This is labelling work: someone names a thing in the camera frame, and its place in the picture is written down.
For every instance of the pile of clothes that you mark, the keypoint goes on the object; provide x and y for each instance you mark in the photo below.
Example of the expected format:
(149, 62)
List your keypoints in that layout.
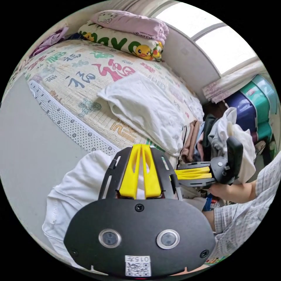
(219, 131)

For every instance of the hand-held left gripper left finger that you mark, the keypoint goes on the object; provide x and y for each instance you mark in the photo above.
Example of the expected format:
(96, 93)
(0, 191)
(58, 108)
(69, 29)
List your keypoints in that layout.
(130, 175)

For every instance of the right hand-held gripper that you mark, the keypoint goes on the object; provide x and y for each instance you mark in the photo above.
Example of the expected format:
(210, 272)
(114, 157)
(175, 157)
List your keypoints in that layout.
(219, 173)

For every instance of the purple cloth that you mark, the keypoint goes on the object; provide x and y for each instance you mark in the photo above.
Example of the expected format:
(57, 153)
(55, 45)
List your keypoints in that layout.
(48, 42)

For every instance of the folded quilt with duck print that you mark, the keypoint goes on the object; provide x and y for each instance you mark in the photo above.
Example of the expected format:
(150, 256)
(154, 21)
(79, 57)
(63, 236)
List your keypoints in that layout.
(114, 41)

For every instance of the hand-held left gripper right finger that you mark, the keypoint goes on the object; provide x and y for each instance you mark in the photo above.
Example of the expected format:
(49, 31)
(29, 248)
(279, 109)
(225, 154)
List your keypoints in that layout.
(151, 177)

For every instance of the window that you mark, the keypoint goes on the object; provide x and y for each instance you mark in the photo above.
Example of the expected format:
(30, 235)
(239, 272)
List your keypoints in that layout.
(219, 37)

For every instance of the person's right forearm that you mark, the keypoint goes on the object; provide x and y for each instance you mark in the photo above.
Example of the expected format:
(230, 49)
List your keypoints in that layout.
(239, 192)

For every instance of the bed with printed mat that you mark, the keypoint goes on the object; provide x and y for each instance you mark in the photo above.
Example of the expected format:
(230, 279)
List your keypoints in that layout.
(65, 92)

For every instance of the person's left hand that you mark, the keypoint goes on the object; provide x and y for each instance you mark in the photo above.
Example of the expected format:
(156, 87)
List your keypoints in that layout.
(188, 271)

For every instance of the white short sleeve shirt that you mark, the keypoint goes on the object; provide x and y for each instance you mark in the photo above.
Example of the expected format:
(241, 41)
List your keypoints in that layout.
(72, 197)

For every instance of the white folded garment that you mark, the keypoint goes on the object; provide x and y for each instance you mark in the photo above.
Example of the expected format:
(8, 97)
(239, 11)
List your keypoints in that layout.
(145, 105)

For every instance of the person's body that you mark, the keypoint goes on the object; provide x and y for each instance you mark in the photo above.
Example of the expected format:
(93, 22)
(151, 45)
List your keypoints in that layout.
(245, 224)

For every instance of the pale patterned curtain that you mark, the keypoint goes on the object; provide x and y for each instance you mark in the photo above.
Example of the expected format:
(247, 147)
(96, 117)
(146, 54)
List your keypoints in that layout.
(232, 82)

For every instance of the purple storage box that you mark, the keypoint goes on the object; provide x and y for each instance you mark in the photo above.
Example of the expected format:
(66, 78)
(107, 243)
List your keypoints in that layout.
(241, 112)

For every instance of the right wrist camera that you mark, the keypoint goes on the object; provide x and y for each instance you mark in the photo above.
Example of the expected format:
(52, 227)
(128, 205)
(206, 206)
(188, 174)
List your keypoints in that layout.
(235, 153)

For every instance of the pink folded quilt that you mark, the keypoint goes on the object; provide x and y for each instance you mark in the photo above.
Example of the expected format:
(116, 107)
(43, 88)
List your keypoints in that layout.
(131, 22)

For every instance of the person's right hand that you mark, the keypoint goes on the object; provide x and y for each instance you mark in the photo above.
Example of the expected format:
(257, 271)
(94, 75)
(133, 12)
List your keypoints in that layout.
(214, 191)

